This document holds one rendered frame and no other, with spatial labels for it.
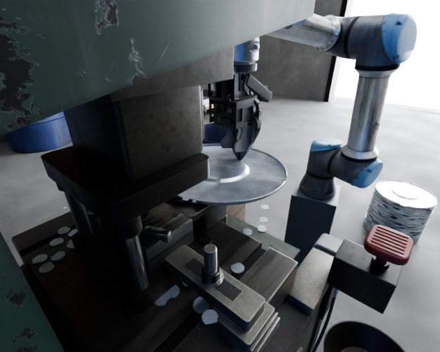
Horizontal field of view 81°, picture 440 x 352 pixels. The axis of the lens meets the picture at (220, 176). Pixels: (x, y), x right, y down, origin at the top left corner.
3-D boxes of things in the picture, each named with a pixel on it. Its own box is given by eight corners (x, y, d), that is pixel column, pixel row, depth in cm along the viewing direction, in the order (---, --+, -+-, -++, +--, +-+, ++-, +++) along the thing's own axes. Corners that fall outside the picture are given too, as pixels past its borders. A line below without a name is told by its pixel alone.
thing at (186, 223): (142, 207, 52) (138, 188, 50) (193, 240, 44) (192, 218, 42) (100, 229, 46) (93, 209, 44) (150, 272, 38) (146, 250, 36)
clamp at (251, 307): (190, 262, 43) (186, 213, 39) (279, 326, 34) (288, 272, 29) (162, 286, 39) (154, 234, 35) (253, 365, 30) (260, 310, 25)
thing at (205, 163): (138, 155, 51) (133, 128, 48) (214, 189, 39) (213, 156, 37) (49, 187, 40) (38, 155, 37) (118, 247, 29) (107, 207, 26)
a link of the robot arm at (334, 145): (318, 161, 114) (324, 132, 108) (346, 173, 104) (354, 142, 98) (299, 167, 109) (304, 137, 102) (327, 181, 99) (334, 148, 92)
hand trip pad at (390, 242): (362, 253, 48) (374, 221, 44) (399, 269, 44) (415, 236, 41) (350, 276, 43) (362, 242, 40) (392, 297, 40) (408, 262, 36)
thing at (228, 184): (294, 156, 64) (294, 153, 64) (272, 222, 40) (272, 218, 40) (190, 140, 73) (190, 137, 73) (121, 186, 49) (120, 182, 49)
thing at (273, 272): (145, 197, 72) (142, 178, 69) (294, 285, 46) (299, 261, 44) (21, 260, 52) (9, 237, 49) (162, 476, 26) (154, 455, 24)
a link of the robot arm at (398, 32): (344, 168, 105) (371, 12, 76) (381, 184, 94) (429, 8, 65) (325, 179, 100) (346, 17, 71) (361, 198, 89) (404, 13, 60)
